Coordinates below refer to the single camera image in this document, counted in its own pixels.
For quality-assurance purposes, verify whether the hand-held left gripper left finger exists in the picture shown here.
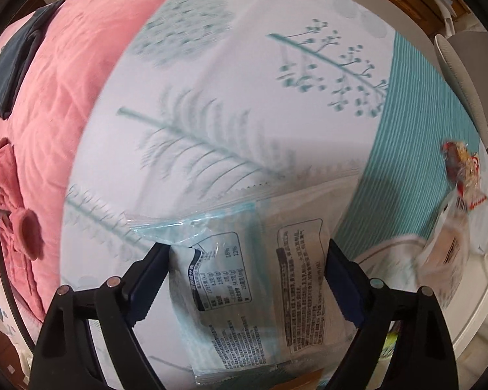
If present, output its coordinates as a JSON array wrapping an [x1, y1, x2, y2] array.
[[30, 243, 171, 390]]

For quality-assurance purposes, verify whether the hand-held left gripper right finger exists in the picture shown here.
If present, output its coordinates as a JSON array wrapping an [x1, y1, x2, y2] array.
[[327, 240, 459, 390]]

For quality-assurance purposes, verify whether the large clear snack packet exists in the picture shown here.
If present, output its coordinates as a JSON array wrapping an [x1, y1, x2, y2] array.
[[240, 175, 363, 374]]

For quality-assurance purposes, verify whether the blue white snack packet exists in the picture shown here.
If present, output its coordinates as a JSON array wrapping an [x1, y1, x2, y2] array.
[[126, 201, 277, 386]]

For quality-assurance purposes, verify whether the green snack packet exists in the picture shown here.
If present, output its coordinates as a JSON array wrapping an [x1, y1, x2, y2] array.
[[384, 323, 403, 360]]

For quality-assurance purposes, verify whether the puffed rice snack packet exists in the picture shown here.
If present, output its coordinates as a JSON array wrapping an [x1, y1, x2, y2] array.
[[415, 215, 472, 309]]

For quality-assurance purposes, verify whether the red yellow snack packet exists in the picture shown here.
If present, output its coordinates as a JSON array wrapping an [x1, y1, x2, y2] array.
[[441, 140, 488, 212]]

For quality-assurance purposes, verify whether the pink fleece garment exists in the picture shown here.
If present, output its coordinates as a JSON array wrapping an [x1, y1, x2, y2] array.
[[0, 138, 55, 321]]

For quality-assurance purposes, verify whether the floral fleece blanket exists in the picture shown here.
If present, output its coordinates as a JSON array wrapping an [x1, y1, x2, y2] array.
[[0, 248, 39, 378]]

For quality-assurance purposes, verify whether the tree print tablecloth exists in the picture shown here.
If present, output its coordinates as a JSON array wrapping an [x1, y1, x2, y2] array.
[[59, 0, 488, 390]]

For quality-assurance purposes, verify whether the pink quilted blanket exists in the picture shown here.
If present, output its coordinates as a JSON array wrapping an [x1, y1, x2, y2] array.
[[0, 0, 180, 334]]

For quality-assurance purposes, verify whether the grey office chair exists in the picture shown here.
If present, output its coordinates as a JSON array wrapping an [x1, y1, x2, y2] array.
[[339, 0, 488, 151]]

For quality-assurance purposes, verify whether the dark blue garment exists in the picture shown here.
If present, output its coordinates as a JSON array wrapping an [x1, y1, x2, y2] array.
[[0, 0, 66, 120]]

